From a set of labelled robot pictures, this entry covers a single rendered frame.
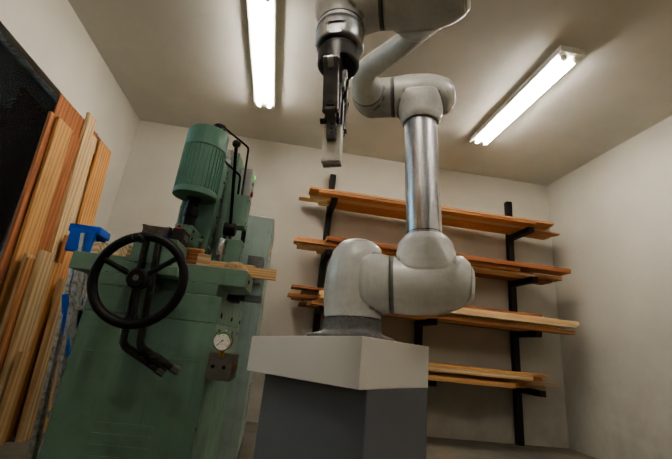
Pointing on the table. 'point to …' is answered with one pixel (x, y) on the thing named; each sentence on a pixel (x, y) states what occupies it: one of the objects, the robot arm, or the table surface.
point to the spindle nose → (191, 210)
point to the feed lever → (232, 197)
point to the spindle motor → (201, 163)
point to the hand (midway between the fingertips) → (332, 145)
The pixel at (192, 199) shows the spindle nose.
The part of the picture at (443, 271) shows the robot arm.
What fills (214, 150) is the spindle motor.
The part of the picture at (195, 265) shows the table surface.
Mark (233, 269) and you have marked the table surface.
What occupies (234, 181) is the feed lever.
